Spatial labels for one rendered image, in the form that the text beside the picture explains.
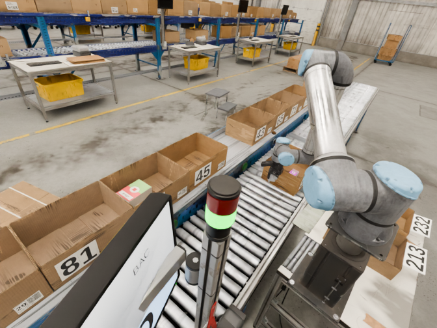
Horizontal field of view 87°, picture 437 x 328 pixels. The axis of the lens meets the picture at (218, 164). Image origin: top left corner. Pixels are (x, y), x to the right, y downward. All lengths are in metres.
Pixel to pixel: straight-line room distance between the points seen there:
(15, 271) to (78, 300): 0.96
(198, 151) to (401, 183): 1.33
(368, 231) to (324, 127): 0.40
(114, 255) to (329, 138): 0.77
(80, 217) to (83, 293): 1.05
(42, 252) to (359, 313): 1.48
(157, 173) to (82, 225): 0.53
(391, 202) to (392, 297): 0.77
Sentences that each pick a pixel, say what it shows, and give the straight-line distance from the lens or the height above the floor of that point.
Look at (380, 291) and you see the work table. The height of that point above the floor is 0.75.
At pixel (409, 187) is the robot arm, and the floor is 1.48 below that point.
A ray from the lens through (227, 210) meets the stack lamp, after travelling 0.35.
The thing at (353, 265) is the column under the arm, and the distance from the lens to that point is 1.14.
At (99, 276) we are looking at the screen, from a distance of 0.40.
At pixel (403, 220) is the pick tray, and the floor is 0.76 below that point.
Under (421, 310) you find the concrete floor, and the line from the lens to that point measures 2.76.
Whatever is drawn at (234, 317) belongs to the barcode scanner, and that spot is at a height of 1.09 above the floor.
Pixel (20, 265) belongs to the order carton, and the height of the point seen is 0.89.
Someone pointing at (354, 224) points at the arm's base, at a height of 1.26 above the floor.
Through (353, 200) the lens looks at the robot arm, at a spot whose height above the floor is 1.40.
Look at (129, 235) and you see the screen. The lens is 0.43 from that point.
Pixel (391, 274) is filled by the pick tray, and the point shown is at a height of 0.79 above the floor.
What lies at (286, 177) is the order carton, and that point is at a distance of 1.76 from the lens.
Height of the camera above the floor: 1.88
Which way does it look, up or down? 36 degrees down
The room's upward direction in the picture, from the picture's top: 7 degrees clockwise
